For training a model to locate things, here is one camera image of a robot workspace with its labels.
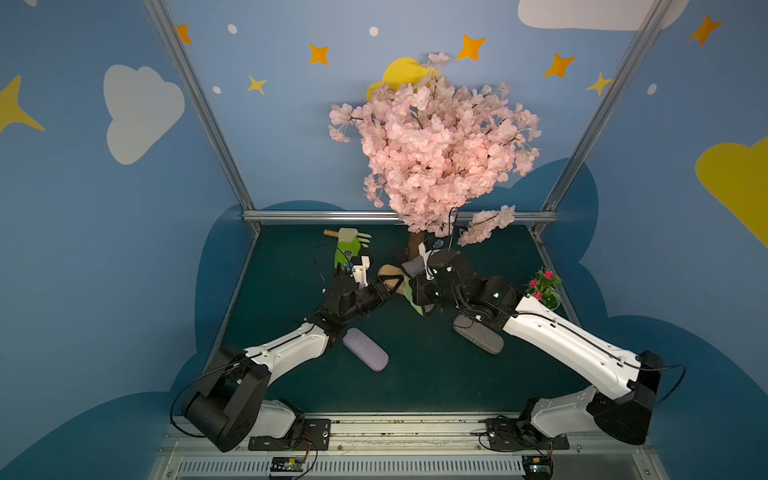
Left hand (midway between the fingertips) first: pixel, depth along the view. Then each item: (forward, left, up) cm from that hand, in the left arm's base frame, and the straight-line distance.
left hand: (403, 277), depth 78 cm
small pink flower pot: (+4, -43, -10) cm, 45 cm away
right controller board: (-39, -34, -25) cm, 58 cm away
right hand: (-3, -2, +4) cm, 6 cm away
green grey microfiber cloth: (-2, -2, +7) cm, 8 cm away
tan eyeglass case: (+2, +3, +1) cm, 4 cm away
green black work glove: (+30, +20, -23) cm, 43 cm away
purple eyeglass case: (-12, +10, -20) cm, 25 cm away
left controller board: (-40, +28, -24) cm, 54 cm away
